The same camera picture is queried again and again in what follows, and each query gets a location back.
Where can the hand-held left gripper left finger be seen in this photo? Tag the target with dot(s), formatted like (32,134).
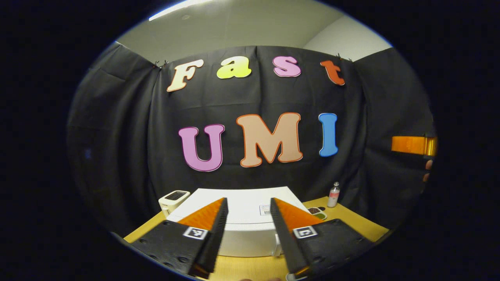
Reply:
(216,234)

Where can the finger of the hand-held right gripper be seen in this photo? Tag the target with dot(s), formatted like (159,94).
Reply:
(410,144)

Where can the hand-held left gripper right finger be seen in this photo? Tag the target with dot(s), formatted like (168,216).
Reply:
(283,234)

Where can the white microwave oven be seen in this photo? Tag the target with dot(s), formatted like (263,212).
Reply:
(246,210)

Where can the white divided snack dish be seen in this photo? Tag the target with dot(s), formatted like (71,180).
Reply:
(318,214)

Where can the white toaster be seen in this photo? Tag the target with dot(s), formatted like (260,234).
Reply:
(172,199)

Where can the small pink label bottle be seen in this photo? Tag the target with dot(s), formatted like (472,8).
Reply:
(333,197)

